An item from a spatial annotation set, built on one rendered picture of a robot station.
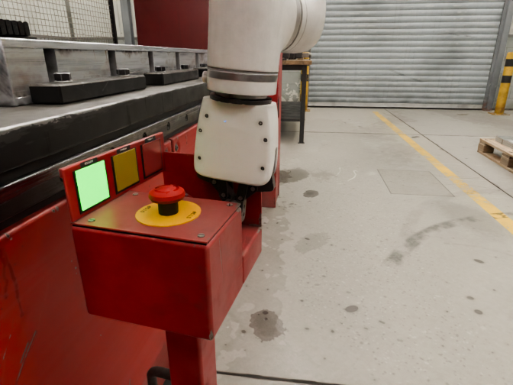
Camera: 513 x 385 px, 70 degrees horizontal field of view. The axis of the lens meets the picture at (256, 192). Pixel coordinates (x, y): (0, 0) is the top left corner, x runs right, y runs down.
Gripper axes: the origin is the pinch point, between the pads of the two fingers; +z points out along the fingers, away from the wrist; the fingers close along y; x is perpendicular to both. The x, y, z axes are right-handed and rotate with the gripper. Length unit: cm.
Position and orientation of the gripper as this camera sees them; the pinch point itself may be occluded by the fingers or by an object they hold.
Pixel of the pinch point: (233, 211)
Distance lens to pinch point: 50.0
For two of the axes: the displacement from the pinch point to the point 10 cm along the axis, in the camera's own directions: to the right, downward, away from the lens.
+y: 9.6, 1.8, -2.3
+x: 2.8, -3.4, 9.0
